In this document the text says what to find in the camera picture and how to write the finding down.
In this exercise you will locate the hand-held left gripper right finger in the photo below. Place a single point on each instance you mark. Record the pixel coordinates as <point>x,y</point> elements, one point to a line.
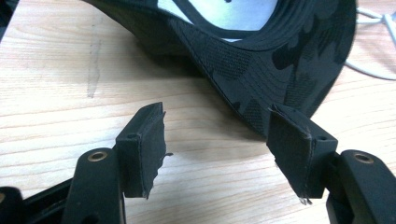
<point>299,155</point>

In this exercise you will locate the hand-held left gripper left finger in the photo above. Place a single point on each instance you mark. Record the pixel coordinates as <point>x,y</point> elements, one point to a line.
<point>137,161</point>

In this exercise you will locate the black camouflage cap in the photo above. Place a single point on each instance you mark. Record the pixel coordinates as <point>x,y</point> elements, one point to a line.
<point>264,62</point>

